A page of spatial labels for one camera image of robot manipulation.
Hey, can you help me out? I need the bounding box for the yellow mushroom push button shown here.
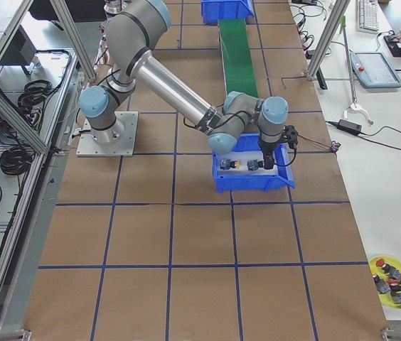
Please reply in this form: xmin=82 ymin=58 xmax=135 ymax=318
xmin=220 ymin=159 xmax=240 ymax=171

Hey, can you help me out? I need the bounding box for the green handled reacher grabber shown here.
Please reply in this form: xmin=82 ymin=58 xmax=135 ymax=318
xmin=340 ymin=15 xmax=374 ymax=126

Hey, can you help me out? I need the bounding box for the red mushroom push button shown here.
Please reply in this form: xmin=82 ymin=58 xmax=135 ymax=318
xmin=247 ymin=160 xmax=264 ymax=171

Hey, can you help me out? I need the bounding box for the blue bin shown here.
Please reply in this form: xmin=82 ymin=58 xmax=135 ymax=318
xmin=212 ymin=134 xmax=296 ymax=193
xmin=201 ymin=0 xmax=255 ymax=25

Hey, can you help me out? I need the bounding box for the yellow plate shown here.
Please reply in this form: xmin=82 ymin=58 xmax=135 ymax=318
xmin=368 ymin=255 xmax=401 ymax=309

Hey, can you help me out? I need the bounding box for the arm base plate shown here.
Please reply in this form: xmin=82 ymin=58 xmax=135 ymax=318
xmin=77 ymin=111 xmax=139 ymax=157

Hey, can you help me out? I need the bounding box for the green conveyor belt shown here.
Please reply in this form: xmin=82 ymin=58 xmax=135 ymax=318
xmin=219 ymin=19 xmax=258 ymax=97

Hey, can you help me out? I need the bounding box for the red black wire pair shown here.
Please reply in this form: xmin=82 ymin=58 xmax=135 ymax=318
xmin=298 ymin=134 xmax=341 ymax=153

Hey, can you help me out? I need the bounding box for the black laptop charger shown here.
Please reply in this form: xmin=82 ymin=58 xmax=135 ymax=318
xmin=337 ymin=119 xmax=362 ymax=136

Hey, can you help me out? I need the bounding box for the right blue bin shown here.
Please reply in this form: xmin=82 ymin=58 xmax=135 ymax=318
xmin=212 ymin=134 xmax=296 ymax=193

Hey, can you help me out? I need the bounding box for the left blue bin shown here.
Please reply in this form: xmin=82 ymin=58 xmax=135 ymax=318
xmin=201 ymin=0 xmax=255 ymax=25

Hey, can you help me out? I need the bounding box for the teach pendant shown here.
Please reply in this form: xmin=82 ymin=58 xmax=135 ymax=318
xmin=349 ymin=52 xmax=401 ymax=89

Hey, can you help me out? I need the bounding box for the black braided cable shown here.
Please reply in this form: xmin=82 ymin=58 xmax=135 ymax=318
xmin=274 ymin=140 xmax=298 ymax=168

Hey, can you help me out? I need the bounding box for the aluminium profile post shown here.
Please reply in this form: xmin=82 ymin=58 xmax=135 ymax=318
xmin=306 ymin=0 xmax=350 ymax=80

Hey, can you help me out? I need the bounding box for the small red circuit board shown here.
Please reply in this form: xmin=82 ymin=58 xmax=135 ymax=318
xmin=330 ymin=141 xmax=341 ymax=153

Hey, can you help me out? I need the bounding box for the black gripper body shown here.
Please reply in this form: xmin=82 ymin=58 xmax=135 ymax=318
xmin=259 ymin=140 xmax=281 ymax=160

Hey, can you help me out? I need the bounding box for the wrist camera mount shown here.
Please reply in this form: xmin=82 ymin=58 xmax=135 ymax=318
xmin=284 ymin=125 xmax=299 ymax=151

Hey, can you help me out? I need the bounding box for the white keyboard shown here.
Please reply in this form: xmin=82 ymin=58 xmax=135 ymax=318
xmin=355 ymin=0 xmax=379 ymax=34

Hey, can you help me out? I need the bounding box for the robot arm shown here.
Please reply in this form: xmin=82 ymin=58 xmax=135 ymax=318
xmin=79 ymin=1 xmax=289 ymax=170

